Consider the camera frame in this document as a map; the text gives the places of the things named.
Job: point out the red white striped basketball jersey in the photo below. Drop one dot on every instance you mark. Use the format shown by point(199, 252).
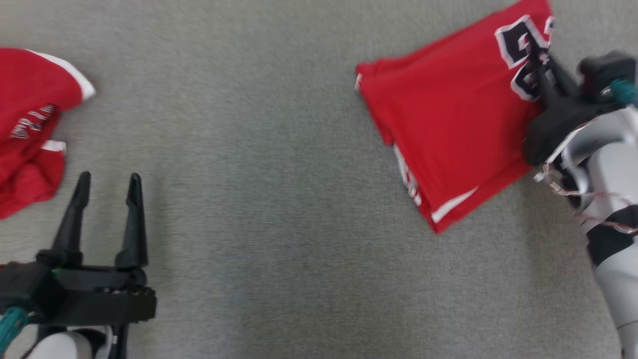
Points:
point(448, 119)

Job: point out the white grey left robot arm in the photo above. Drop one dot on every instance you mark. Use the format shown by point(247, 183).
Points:
point(60, 346)

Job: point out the red Bulls basketball shorts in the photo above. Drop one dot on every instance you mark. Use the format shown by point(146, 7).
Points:
point(25, 99)

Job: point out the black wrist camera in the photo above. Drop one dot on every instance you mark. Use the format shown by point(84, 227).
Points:
point(20, 289)
point(605, 70)

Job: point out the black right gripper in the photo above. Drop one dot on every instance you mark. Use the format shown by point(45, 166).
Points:
point(558, 124)

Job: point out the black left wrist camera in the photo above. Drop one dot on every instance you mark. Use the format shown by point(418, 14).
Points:
point(20, 289)

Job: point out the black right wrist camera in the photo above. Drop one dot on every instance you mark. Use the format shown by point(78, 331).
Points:
point(605, 70)

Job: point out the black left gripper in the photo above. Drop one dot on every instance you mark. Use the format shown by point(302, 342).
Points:
point(99, 301)

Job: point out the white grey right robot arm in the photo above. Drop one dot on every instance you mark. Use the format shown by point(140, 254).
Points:
point(610, 199)

